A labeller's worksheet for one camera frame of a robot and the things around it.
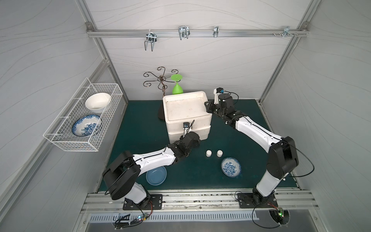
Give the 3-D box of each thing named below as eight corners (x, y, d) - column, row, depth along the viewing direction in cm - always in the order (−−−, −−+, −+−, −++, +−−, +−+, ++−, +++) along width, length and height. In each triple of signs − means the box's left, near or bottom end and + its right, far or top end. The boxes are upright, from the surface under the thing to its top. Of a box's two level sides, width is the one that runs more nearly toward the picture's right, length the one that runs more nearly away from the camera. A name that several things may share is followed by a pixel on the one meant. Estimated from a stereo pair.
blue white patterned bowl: (222, 177, 83) (223, 175, 80) (219, 159, 89) (221, 157, 86) (241, 177, 83) (243, 175, 80) (237, 159, 89) (238, 157, 86)
